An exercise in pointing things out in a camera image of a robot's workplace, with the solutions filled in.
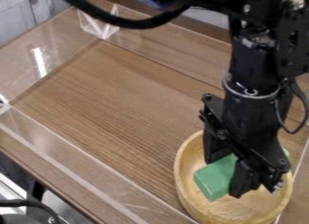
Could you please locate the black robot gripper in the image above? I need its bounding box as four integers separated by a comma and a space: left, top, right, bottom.
200, 82, 292, 199

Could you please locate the green rectangular block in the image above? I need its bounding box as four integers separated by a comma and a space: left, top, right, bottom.
192, 150, 291, 202

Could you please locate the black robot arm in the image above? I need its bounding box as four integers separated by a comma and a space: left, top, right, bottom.
66, 0, 309, 198

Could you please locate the brown wooden bowl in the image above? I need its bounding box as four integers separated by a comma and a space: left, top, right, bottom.
174, 131, 293, 224

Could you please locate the clear acrylic tray wall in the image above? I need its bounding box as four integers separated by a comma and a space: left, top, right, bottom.
0, 100, 197, 224

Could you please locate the black metal table frame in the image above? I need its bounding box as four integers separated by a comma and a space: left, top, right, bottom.
23, 181, 82, 224

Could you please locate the clear acrylic corner bracket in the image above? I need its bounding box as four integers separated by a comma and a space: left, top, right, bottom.
78, 10, 119, 40

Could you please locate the black cable lower left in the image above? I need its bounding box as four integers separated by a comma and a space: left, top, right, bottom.
0, 200, 59, 224

